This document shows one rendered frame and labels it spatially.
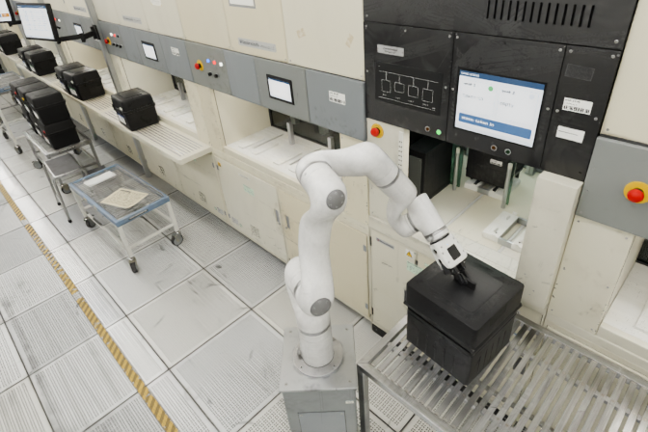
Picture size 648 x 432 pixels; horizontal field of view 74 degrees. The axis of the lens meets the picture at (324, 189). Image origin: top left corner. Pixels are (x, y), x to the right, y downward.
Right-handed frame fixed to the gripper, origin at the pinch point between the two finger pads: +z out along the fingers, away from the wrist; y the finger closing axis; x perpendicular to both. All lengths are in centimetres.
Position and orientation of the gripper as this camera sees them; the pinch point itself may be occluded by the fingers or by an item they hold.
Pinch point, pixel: (463, 277)
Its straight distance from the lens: 157.0
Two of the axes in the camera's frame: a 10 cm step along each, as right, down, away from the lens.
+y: 7.7, -3.9, 5.1
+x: -4.0, 3.3, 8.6
